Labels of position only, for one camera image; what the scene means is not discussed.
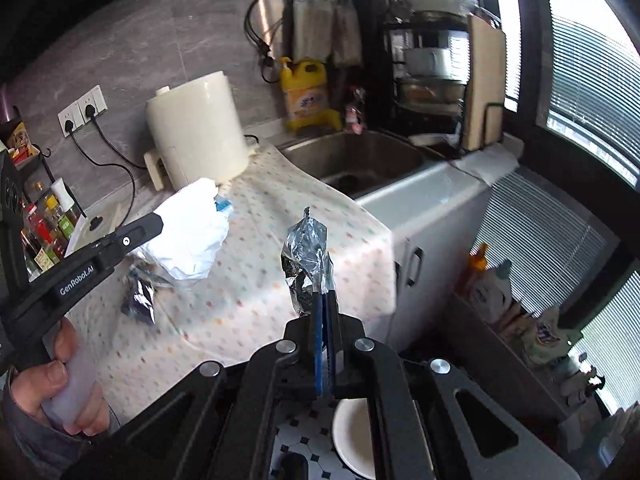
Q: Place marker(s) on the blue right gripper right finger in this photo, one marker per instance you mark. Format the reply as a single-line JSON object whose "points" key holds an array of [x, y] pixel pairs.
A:
{"points": [[329, 308]]}

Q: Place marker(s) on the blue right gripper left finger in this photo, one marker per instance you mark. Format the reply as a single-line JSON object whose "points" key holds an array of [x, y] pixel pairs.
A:
{"points": [[317, 340]]}

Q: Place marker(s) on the silver foil wrapper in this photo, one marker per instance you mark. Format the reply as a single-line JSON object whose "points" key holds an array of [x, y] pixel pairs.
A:
{"points": [[306, 263]]}

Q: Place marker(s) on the red and silver snack wrapper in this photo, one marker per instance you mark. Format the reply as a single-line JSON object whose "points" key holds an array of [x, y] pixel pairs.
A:
{"points": [[143, 283]]}

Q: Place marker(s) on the white plastic bag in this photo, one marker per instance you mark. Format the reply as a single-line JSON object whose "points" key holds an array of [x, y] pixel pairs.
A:
{"points": [[194, 230]]}

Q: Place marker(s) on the white trash bin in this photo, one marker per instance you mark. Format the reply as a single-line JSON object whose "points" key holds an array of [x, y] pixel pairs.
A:
{"points": [[351, 436]]}

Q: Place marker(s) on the person's left hand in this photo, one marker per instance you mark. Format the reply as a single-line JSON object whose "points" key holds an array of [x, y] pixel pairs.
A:
{"points": [[31, 387]]}

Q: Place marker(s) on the red cap sauce bottle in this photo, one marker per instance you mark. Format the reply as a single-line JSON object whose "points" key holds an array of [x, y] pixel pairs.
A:
{"points": [[48, 236]]}

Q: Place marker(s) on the green label oil bottle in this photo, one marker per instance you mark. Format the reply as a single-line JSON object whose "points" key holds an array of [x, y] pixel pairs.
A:
{"points": [[58, 217]]}

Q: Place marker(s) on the white cap oil dispenser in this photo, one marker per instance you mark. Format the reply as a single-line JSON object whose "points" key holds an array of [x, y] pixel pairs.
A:
{"points": [[66, 200]]}

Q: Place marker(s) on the floral white tablecloth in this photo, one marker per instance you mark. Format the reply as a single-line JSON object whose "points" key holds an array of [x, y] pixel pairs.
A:
{"points": [[244, 302]]}

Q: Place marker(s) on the stainless steel sink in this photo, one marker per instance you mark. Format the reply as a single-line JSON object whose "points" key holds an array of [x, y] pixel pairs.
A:
{"points": [[356, 164]]}

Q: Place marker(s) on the white cleaner bottle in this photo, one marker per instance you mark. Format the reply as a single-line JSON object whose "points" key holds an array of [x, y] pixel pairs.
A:
{"points": [[491, 294]]}

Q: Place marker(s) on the small pink bottle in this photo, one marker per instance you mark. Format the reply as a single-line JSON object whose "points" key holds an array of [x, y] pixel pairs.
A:
{"points": [[354, 112]]}

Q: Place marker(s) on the cream air fryer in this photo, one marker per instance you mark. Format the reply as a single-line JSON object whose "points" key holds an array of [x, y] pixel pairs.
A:
{"points": [[197, 133]]}

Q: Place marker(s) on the yellow detergent bottle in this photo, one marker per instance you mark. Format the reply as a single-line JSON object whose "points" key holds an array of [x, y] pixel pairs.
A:
{"points": [[306, 95]]}

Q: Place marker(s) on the wooden cutting board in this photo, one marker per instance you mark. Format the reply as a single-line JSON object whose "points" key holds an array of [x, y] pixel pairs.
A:
{"points": [[486, 89]]}

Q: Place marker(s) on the black dish rack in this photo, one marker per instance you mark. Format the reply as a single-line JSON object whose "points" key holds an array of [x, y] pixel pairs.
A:
{"points": [[428, 47]]}

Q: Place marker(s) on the hanging plastic bags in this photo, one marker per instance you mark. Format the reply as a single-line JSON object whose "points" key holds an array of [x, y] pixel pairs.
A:
{"points": [[326, 31]]}

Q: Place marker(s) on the white wall socket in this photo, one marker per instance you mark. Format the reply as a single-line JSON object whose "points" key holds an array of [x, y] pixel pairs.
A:
{"points": [[74, 116]]}

